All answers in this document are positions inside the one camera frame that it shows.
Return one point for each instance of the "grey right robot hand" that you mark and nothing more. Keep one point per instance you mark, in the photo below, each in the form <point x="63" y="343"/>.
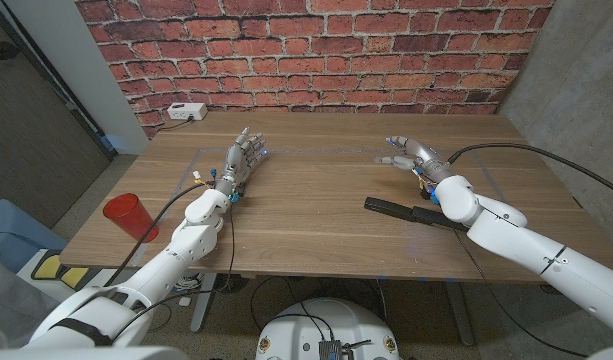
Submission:
<point x="428" y="160"/>

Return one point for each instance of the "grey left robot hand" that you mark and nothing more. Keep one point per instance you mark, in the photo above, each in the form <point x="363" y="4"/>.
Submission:
<point x="236" y="160"/>

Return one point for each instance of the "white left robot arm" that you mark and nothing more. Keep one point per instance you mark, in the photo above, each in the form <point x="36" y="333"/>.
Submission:
<point x="186" y="245"/>

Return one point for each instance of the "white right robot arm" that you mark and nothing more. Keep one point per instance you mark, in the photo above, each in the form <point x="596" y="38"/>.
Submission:
<point x="536" y="250"/>

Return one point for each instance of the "red plastic cup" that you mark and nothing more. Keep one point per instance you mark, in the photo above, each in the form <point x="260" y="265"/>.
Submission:
<point x="131" y="217"/>

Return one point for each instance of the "white power strip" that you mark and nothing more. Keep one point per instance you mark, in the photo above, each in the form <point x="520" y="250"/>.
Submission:
<point x="186" y="111"/>

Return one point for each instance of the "black round base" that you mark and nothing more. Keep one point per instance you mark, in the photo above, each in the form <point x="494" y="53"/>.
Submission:
<point x="233" y="284"/>

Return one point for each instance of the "red brick print backdrop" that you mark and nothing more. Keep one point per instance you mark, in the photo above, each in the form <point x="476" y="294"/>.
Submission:
<point x="311" y="50"/>

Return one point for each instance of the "small white adapter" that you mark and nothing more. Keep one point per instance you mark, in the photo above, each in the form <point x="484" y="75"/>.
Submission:
<point x="184" y="301"/>

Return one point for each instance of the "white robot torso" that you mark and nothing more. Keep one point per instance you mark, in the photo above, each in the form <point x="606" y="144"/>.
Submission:
<point x="306" y="325"/>

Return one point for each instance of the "white floor board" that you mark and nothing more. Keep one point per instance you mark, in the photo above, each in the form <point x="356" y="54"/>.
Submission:
<point x="93" y="275"/>

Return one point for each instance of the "small black torso device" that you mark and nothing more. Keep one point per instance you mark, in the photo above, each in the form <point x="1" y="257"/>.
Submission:
<point x="330" y="350"/>

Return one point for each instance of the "blue bin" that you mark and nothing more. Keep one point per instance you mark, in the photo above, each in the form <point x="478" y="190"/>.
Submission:
<point x="11" y="235"/>

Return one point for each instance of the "grey trouser leg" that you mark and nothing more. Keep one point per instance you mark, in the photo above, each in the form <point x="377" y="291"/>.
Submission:
<point x="11" y="300"/>

